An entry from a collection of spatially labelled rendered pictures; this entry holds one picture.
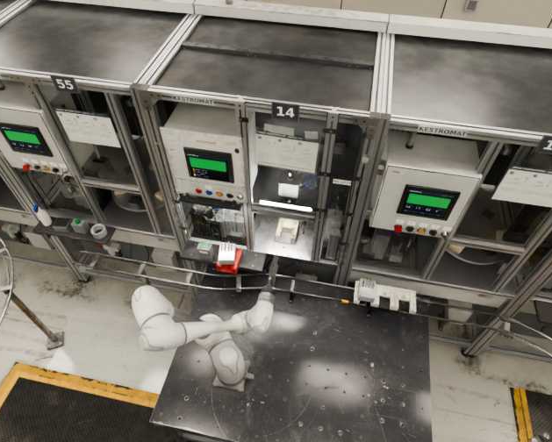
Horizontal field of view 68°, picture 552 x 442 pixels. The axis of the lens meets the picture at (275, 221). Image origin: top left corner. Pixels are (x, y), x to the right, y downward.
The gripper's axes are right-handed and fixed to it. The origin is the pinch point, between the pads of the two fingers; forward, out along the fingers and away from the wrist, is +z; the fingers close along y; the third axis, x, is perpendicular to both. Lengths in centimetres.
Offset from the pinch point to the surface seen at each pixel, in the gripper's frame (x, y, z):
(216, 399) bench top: 20, -44, -66
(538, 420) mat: -191, -111, -17
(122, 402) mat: 97, -111, -65
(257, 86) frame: 17, 88, 38
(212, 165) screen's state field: 36, 53, 18
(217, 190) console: 37, 32, 21
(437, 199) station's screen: -75, 52, 18
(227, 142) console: 28, 67, 21
